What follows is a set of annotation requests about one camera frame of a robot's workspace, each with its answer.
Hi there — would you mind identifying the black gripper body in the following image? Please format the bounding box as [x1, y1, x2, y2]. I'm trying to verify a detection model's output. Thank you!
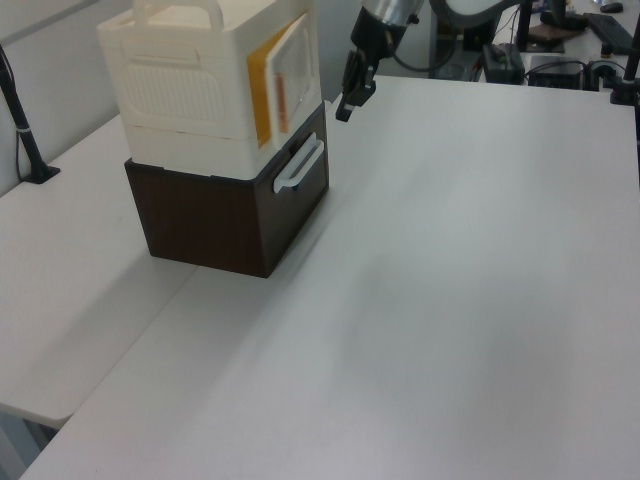
[350, 9, 409, 69]

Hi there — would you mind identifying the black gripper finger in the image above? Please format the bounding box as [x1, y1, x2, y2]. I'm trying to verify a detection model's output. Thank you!
[358, 66, 378, 107]
[335, 49, 367, 123]

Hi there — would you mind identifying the cream cabinet door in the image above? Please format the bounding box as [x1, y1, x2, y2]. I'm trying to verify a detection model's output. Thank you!
[264, 12, 321, 151]

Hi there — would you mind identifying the cream plastic storage cabinet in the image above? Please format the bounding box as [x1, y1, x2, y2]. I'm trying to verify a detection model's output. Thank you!
[96, 0, 329, 180]

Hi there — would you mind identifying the dark brown drawer cabinet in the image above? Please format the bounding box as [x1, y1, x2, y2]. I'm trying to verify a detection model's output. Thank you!
[123, 102, 331, 280]

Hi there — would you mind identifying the black upright box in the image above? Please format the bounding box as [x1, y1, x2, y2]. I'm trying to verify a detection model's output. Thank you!
[462, 24, 497, 51]

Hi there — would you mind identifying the black power supply box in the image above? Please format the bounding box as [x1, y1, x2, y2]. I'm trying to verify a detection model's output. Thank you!
[482, 42, 526, 84]

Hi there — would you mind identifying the brown monitor stand base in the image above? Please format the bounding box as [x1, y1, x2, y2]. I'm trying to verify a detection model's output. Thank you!
[527, 22, 569, 54]

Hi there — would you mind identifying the black electronics box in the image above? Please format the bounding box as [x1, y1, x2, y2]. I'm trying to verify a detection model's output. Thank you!
[527, 54, 586, 90]

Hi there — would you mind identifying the black computer keyboard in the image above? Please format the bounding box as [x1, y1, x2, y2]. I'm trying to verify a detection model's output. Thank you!
[587, 13, 639, 56]

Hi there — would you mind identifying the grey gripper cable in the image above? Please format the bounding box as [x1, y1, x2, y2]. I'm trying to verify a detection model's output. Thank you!
[390, 47, 432, 72]

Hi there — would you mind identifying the white drawer handle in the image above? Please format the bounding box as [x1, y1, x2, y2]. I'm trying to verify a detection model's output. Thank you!
[272, 132, 326, 194]

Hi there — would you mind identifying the black clamp camera stand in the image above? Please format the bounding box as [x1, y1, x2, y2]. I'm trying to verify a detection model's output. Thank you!
[608, 42, 640, 106]

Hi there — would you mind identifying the black pole camera stand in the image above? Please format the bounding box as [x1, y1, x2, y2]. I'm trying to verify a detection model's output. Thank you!
[0, 42, 62, 185]

